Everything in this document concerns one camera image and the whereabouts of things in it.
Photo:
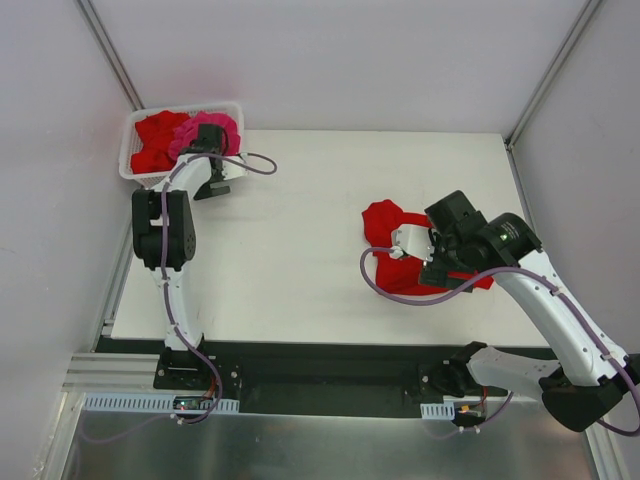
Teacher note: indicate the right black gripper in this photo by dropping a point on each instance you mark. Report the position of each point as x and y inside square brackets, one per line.
[441, 270]

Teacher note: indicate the right aluminium frame post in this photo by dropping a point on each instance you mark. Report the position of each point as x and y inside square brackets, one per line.
[578, 28]

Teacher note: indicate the white plastic basket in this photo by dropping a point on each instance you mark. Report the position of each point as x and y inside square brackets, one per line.
[227, 114]

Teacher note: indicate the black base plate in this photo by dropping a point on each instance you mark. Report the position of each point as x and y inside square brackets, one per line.
[341, 380]

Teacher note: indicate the aluminium frame post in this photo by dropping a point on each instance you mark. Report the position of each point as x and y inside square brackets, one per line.
[578, 28]
[102, 38]

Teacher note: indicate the left white cable duct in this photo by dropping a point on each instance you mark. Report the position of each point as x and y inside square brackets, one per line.
[157, 404]

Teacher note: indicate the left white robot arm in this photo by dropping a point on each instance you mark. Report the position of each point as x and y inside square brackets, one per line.
[164, 238]

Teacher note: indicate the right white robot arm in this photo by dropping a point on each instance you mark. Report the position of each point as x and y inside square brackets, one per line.
[590, 373]

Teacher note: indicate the left aluminium frame post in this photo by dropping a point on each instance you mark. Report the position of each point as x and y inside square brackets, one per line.
[102, 38]

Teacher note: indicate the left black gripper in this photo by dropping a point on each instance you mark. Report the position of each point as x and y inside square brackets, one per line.
[208, 138]

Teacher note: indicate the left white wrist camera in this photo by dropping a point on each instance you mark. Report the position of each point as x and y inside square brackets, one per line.
[233, 167]

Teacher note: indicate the red t shirt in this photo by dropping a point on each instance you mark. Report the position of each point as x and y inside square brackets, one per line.
[395, 276]
[156, 133]

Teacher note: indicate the right white cable duct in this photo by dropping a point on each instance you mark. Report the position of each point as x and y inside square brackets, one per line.
[444, 411]

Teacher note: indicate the white cable duct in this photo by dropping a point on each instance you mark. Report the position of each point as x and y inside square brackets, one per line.
[157, 404]
[444, 411]

